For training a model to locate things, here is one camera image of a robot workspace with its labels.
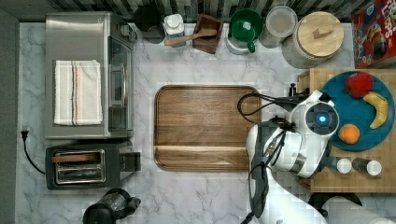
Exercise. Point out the wooden toy toast slice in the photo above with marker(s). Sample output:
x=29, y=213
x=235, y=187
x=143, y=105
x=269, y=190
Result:
x=84, y=157

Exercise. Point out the clear jar with cereal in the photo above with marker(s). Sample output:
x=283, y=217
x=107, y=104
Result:
x=279, y=23

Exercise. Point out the red cereal box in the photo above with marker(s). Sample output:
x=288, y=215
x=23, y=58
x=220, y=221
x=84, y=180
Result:
x=374, y=36

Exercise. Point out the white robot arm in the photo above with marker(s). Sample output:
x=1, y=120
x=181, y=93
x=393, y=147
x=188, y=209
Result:
x=297, y=143

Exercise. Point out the glass jar with wooden lid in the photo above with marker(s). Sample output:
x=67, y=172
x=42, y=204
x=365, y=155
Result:
x=317, y=37

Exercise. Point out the grey two-slot toaster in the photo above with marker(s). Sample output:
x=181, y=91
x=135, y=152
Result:
x=116, y=161

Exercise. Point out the orange toy fruit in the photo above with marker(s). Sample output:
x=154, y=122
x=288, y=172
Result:
x=349, y=134

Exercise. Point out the black paper towel holder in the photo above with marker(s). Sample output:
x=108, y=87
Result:
x=318, y=199

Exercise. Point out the white ceramic cup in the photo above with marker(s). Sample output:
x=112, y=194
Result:
x=235, y=49

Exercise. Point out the dark round container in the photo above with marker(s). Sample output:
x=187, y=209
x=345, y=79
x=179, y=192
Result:
x=148, y=20

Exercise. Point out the red toy apple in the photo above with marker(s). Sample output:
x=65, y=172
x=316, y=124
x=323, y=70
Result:
x=359, y=84

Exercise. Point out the blue plate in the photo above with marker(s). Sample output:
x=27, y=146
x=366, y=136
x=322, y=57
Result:
x=358, y=112

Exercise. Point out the blue shaker with white lid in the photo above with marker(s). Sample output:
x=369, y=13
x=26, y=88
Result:
x=340, y=165

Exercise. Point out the wooden spoon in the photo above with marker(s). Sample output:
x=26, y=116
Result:
x=201, y=33

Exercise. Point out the brown wooden utensil box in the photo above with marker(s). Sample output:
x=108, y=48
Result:
x=211, y=28

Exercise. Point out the white bottle with lid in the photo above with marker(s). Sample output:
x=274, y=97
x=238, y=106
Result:
x=173, y=27

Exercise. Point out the grey shaker with white lid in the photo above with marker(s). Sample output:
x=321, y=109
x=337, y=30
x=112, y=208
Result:
x=370, y=167

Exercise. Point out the white striped towel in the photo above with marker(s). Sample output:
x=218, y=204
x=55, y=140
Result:
x=78, y=99

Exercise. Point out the yellow toy banana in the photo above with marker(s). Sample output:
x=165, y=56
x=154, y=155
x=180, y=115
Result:
x=381, y=106

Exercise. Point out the green mug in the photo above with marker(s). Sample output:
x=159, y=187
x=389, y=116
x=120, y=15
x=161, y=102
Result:
x=245, y=28

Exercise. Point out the glass french press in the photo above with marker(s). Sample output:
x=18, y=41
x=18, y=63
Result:
x=116, y=204

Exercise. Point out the wooden cutting board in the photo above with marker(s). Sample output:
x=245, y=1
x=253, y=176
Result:
x=199, y=129

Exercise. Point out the silver toaster oven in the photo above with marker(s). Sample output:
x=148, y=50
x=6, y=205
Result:
x=108, y=39

